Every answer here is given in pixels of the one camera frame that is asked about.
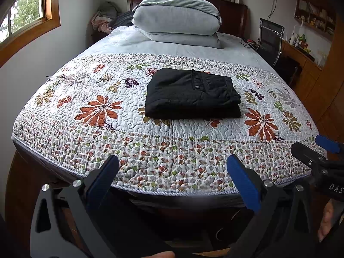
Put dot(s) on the person's right hand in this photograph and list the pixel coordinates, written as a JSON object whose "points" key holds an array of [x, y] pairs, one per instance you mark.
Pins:
{"points": [[326, 220]]}

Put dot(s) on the grey pillow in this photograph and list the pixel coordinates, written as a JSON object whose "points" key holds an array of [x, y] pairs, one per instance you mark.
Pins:
{"points": [[188, 39]]}

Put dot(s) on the floral quilted bed cover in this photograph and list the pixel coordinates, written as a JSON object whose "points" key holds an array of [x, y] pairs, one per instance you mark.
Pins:
{"points": [[161, 145]]}

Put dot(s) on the black mesh office chair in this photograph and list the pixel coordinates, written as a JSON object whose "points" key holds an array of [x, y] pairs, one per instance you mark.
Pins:
{"points": [[268, 40]]}

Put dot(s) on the pile of grey pink clothes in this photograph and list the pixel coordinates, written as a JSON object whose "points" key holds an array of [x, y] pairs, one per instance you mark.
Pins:
{"points": [[104, 16]]}

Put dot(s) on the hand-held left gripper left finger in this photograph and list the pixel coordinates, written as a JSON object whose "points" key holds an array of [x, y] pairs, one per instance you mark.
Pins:
{"points": [[104, 177]]}

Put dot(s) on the black pants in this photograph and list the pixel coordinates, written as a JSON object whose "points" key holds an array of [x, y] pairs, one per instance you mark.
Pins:
{"points": [[188, 94]]}

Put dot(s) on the wooden wall shelf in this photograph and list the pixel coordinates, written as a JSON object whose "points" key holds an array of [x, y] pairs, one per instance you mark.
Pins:
{"points": [[314, 18]]}

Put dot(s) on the dark wooden bed headboard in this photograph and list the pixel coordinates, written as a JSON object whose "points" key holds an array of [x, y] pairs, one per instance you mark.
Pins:
{"points": [[233, 13]]}

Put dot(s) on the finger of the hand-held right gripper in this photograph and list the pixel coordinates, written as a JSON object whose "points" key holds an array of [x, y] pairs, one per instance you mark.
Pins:
{"points": [[306, 154], [328, 143]]}

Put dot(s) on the grey folded duvet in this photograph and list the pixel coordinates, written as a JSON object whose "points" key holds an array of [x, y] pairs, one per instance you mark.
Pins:
{"points": [[174, 13]]}

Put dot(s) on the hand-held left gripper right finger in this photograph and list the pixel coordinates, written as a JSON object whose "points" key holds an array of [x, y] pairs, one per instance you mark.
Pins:
{"points": [[243, 182]]}

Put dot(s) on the wooden framed window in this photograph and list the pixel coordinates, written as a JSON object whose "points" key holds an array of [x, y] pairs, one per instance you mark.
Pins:
{"points": [[27, 13]]}

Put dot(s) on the wooden desk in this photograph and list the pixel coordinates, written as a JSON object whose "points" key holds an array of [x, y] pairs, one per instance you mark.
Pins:
{"points": [[309, 70]]}

